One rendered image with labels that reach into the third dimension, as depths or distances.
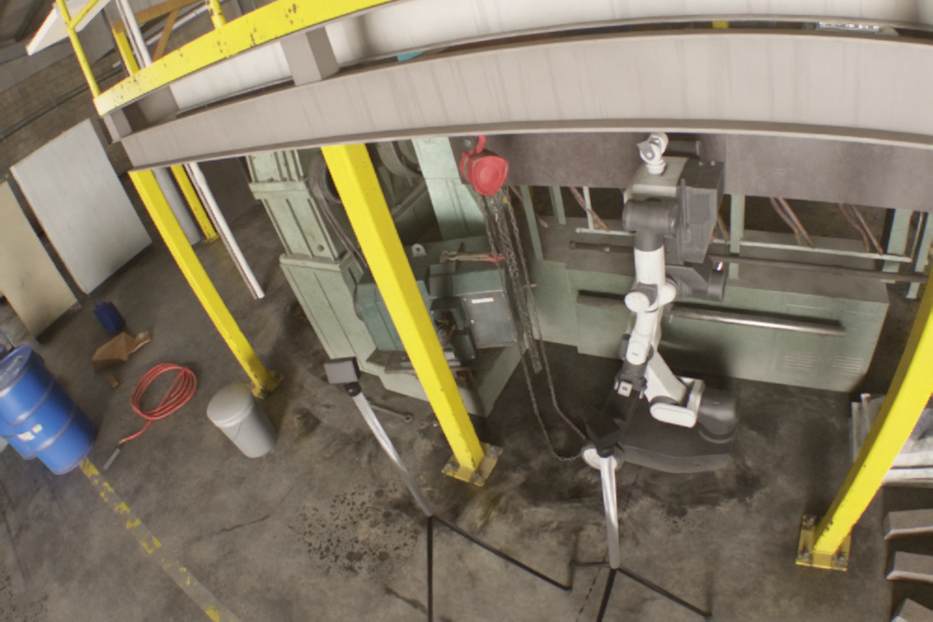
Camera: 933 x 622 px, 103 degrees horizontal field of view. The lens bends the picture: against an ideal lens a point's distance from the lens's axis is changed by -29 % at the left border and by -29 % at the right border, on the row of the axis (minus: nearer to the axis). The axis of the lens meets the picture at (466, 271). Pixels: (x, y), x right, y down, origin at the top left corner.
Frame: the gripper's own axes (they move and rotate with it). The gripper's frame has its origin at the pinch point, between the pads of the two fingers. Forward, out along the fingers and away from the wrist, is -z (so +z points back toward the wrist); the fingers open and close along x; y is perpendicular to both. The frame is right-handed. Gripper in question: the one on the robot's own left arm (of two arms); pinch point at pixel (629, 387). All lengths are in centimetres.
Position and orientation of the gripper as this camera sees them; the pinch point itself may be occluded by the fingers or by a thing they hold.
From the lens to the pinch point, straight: 202.6
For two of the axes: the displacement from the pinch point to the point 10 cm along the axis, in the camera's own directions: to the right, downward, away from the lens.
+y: -5.1, 5.9, -6.3
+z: -0.8, -7.6, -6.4
